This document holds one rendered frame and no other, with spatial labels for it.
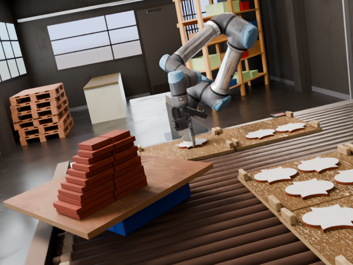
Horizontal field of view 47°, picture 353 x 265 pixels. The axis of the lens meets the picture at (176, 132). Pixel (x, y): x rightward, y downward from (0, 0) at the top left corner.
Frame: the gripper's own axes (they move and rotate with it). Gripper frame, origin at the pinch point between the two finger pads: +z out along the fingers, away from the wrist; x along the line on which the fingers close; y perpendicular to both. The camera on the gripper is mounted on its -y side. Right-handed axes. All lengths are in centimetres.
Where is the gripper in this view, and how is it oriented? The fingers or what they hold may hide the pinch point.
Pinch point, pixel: (192, 143)
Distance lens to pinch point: 197.5
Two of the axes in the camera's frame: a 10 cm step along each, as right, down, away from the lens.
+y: -9.7, 2.1, -1.1
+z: 1.8, 9.5, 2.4
